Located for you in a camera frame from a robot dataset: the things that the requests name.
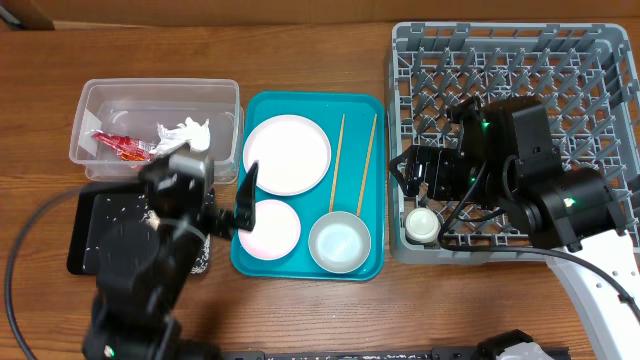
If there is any pink bowl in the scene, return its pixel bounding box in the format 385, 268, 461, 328
238, 199, 301, 261

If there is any white paper cup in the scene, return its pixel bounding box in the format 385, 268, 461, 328
405, 207, 440, 246

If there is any pile of rice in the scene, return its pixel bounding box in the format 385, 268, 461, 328
84, 194, 214, 275

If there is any white tissue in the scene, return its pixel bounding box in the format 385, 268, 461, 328
150, 117, 211, 155

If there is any grey bowl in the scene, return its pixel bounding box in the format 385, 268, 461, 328
308, 211, 372, 274

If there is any red snack wrapper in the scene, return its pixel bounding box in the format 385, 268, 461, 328
91, 132, 154, 161

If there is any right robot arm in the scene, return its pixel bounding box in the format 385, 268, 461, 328
389, 96, 639, 359

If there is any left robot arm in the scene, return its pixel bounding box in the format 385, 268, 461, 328
82, 150, 259, 359

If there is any grey dishwasher rack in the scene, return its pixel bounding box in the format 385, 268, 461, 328
385, 22, 639, 238

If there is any right wooden chopstick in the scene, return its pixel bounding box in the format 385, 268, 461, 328
356, 114, 378, 217

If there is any white round plate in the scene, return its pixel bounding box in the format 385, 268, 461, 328
242, 114, 332, 196

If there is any teal plastic tray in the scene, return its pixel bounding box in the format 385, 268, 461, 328
230, 91, 386, 281

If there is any black tray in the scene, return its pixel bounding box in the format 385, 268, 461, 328
66, 181, 217, 277

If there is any clear plastic bin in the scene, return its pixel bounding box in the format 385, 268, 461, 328
69, 78, 244, 184

